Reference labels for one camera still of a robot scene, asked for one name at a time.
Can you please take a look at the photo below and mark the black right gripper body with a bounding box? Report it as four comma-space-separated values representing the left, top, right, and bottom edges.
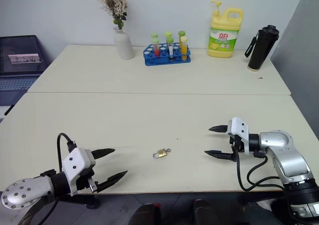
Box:
228, 132, 246, 162

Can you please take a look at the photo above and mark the green-capped tube with red liquid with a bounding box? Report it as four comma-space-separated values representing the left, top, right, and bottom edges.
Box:
152, 37, 161, 58

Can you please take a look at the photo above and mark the open laptop computer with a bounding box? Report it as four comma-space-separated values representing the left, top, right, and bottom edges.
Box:
0, 34, 49, 108

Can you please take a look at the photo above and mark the black flask with strap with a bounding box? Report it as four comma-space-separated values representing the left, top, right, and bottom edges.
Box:
244, 24, 280, 72

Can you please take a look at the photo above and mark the blue test tube rack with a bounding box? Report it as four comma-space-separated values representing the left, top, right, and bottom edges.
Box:
143, 42, 192, 67

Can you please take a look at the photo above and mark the small metal key clip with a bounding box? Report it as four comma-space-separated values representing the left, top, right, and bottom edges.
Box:
152, 148, 167, 160

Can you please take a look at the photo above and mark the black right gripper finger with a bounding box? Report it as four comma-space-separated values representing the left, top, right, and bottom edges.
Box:
204, 149, 235, 161
208, 124, 229, 134

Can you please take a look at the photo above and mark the dark rounded shape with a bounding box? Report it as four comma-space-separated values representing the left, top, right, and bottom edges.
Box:
135, 203, 162, 225
192, 199, 220, 225

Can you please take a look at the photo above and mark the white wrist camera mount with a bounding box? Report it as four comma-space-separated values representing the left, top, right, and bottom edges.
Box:
61, 147, 97, 197
227, 116, 250, 156

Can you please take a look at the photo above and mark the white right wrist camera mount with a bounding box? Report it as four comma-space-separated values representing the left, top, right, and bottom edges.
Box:
227, 116, 250, 156

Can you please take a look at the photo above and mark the green-capped tube with white label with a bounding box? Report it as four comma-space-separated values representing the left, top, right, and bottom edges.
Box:
166, 37, 175, 62

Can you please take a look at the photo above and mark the yellow detergent pump bottle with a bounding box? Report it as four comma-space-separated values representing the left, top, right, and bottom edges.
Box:
207, 0, 244, 59

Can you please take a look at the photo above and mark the white ceramic vase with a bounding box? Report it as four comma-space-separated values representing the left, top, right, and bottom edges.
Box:
113, 26, 136, 60

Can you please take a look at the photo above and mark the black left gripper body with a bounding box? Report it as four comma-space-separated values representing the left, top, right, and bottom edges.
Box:
75, 169, 100, 194

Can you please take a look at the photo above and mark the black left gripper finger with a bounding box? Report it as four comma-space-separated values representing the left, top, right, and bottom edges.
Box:
90, 148, 116, 160
96, 170, 129, 193

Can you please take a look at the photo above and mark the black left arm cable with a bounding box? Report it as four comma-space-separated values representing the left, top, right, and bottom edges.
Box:
56, 132, 76, 174

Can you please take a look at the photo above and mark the dried flower bouquet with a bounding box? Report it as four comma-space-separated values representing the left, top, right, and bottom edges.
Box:
94, 0, 129, 30

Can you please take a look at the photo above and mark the black table foot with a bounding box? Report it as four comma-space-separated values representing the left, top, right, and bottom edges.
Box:
85, 194, 101, 210

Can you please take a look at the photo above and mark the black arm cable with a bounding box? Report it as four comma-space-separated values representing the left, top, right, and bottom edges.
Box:
235, 147, 286, 192
56, 132, 76, 174

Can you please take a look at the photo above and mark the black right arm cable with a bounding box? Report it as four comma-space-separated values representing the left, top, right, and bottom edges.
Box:
235, 147, 286, 192

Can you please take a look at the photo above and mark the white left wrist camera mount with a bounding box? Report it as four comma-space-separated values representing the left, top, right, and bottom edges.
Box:
61, 147, 97, 197

